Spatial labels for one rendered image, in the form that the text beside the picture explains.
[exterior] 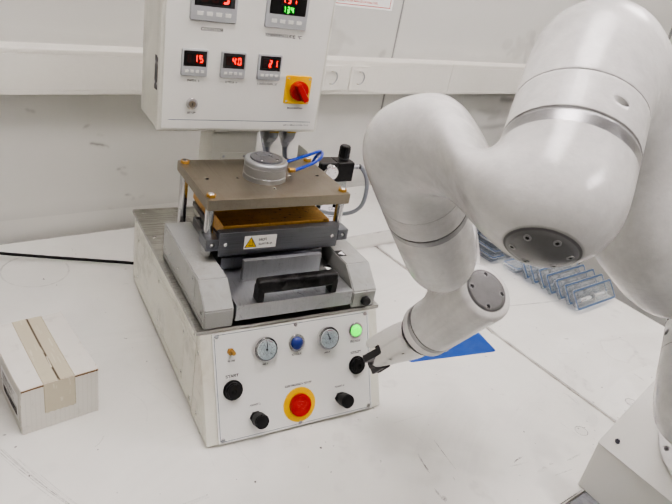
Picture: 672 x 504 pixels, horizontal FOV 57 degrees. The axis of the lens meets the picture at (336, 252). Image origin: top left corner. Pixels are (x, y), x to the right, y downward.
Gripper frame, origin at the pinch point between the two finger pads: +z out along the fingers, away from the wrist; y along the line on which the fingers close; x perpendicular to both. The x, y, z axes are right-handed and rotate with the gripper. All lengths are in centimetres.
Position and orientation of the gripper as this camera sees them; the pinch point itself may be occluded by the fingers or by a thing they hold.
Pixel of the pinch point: (378, 361)
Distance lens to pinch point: 110.1
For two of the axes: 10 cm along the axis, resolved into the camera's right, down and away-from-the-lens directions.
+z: -4.0, 4.4, 8.0
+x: 2.8, 8.9, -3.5
